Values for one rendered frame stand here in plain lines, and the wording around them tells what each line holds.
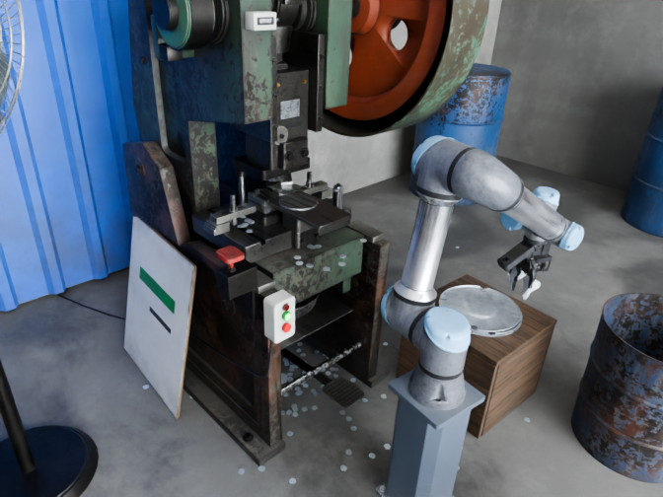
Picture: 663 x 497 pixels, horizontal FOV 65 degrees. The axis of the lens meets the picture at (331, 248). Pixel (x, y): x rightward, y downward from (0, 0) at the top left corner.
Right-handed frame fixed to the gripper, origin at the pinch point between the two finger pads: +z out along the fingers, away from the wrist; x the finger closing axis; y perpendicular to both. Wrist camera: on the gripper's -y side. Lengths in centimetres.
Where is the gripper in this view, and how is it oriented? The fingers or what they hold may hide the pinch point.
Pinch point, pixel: (517, 292)
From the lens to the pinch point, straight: 180.4
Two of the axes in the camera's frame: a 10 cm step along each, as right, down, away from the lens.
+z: -0.3, 8.8, 4.8
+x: -3.8, -4.5, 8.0
